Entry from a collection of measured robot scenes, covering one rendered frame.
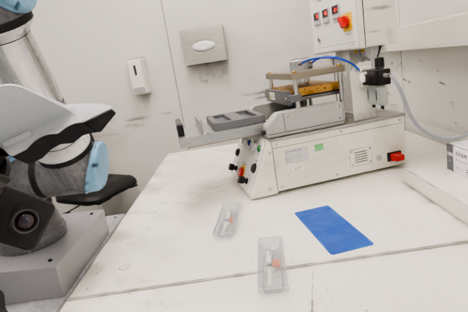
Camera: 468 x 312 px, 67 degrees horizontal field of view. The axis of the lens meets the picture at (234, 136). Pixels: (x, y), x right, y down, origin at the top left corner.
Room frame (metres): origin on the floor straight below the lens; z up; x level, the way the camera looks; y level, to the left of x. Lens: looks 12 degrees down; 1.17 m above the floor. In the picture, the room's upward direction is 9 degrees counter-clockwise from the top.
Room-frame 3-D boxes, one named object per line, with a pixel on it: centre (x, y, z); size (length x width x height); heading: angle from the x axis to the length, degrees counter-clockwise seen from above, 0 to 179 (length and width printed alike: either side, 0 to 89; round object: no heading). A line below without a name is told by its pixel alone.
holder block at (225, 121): (1.18, -0.01, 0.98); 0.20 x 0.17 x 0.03; 10
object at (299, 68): (1.21, -0.30, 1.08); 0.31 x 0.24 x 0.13; 10
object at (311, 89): (1.22, -0.27, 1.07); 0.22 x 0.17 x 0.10; 10
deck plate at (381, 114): (1.23, -0.30, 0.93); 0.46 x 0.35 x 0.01; 100
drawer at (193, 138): (1.17, 0.04, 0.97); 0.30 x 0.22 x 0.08; 100
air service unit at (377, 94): (1.03, -0.43, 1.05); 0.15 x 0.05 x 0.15; 10
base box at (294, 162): (1.21, -0.26, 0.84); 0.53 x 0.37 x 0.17; 100
